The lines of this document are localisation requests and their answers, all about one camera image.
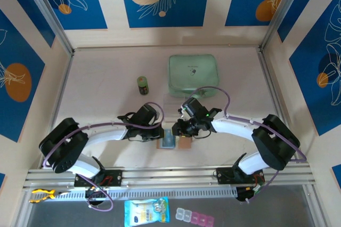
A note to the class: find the brown leather card holder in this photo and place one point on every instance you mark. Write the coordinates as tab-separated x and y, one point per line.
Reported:
185	144

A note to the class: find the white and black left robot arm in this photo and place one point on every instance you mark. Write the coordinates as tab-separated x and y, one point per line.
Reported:
106	133

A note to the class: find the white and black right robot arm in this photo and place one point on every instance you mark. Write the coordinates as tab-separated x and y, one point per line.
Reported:
234	128

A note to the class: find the clear acrylic tray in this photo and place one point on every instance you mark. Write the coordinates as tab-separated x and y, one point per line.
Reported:
170	104

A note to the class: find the mint green zip pouch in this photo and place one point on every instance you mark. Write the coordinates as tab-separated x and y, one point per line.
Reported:
191	77

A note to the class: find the blue and yellow snack packet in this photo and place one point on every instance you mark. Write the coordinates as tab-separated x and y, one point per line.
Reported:
146	211

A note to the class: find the white and pink pill organizer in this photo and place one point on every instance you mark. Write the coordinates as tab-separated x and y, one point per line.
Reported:
197	217

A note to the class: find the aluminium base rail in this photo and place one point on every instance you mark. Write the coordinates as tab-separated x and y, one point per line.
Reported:
170	176

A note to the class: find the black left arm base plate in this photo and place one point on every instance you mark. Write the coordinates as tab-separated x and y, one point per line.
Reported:
114	176

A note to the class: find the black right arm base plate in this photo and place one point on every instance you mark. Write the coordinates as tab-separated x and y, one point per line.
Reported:
223	176

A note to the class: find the aluminium table edge rail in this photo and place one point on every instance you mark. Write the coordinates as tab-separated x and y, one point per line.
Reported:
62	91
274	91

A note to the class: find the aluminium corner post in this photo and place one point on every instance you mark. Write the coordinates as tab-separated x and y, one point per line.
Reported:
49	11
285	11

